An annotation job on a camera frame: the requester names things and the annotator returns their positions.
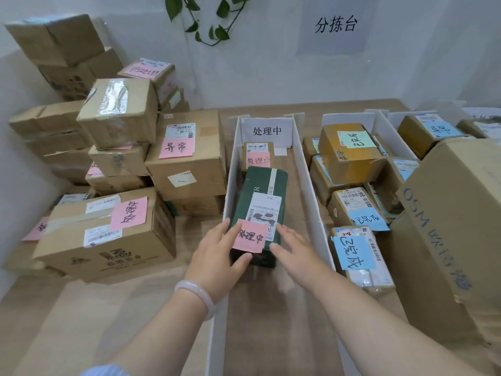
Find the light blue sleeve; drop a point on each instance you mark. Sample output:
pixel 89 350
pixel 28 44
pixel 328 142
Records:
pixel 103 370

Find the person's left thumb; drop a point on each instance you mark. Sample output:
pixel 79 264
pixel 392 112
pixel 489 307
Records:
pixel 240 261

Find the person's right forearm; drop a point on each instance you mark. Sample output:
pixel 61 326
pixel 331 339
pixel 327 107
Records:
pixel 375 328

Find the white taped parcel blue note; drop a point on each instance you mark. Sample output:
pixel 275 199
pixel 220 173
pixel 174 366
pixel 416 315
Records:
pixel 372 278

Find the pink sticky note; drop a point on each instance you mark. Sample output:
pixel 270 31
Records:
pixel 36 230
pixel 129 213
pixel 176 148

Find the pink note on green box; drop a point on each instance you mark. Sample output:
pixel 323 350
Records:
pixel 252 236

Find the wide white corrugated tray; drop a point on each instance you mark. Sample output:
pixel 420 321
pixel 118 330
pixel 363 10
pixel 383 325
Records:
pixel 383 129

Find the green vine plant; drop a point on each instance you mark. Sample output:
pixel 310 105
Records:
pixel 213 23

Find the white sign card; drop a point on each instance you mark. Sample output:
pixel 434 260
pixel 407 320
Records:
pixel 267 131

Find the green sticky note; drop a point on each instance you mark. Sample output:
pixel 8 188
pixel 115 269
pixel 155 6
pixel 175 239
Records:
pixel 357 139

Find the cardboard box blue note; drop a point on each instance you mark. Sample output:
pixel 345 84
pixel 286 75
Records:
pixel 415 137
pixel 348 203

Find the person's left hand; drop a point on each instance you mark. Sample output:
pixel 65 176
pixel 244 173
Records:
pixel 209 266

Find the huge cardboard box blue print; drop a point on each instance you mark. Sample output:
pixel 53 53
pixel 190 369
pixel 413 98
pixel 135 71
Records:
pixel 450 231

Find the brown cardboard box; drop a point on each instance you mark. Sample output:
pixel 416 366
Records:
pixel 479 128
pixel 121 160
pixel 58 142
pixel 310 150
pixel 58 39
pixel 391 184
pixel 43 119
pixel 195 205
pixel 78 78
pixel 117 184
pixel 68 166
pixel 176 101
pixel 323 184

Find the large blue sticky note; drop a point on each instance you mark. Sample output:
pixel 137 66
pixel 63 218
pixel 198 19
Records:
pixel 352 252

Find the large cardboard box pink note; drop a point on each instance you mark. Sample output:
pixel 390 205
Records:
pixel 117 246

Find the flat cardboard box pink note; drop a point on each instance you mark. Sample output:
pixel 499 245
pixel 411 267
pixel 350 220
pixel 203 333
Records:
pixel 23 258

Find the person's left forearm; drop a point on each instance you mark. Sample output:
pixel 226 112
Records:
pixel 164 336

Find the white paper wall sign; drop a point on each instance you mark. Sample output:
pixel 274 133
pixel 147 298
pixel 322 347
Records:
pixel 336 25

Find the cardboard box pink label top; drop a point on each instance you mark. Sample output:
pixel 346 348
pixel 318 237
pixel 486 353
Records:
pixel 164 80

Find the dark green parcel box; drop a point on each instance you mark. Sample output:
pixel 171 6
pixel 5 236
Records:
pixel 262 184

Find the white shipping label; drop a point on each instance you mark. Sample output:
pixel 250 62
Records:
pixel 264 209

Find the small cardboard box pink note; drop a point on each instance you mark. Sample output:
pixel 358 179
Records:
pixel 256 148

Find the cardboard box clear tape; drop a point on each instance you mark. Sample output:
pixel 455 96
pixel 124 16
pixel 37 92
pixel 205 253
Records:
pixel 117 117

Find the person's right hand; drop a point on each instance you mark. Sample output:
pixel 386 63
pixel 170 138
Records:
pixel 301 258

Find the narrow white corrugated tray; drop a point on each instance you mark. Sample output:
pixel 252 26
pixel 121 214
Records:
pixel 309 199

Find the person's right thumb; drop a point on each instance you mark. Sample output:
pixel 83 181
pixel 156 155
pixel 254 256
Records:
pixel 278 251

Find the orange cardboard box green note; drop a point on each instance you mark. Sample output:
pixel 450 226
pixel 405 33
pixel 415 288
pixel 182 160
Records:
pixel 352 160

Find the tall cardboard box pink note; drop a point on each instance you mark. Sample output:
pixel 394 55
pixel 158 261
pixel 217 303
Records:
pixel 195 168

